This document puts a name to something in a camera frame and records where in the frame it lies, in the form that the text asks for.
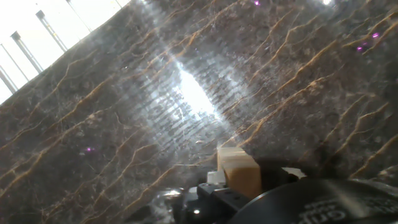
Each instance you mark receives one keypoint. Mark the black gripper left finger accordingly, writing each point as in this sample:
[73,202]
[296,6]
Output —
[211,202]

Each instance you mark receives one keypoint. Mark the dark marble pattern mat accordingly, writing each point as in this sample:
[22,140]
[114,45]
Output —
[93,140]

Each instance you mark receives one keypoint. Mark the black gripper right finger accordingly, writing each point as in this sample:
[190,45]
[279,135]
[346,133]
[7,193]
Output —
[280,175]

